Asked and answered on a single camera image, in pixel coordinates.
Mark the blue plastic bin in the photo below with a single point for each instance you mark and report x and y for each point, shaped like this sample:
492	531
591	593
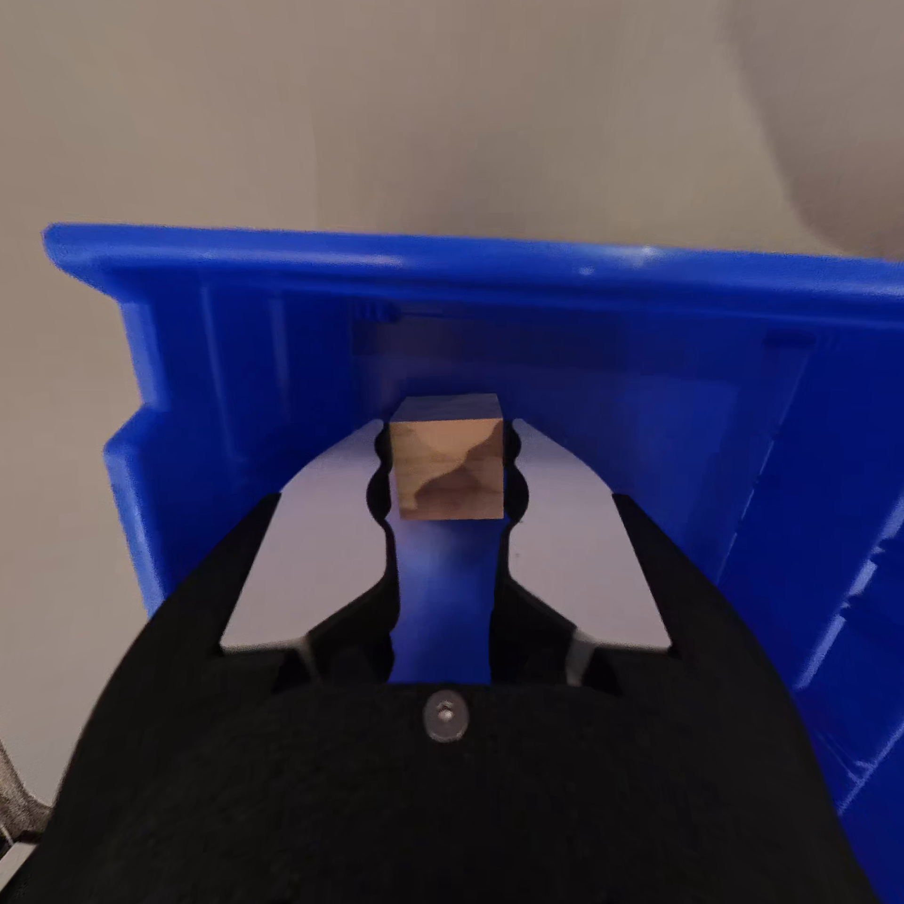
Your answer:
635	353

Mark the grey desk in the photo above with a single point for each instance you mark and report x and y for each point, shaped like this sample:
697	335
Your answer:
353	106

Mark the wooden block with blue stripe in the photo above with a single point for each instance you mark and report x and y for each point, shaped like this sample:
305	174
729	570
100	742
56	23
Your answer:
448	466

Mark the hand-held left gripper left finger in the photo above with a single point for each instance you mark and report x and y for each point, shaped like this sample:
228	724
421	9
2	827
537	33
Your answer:
304	565

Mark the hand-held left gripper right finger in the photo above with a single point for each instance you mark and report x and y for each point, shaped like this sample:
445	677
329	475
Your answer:
586	565

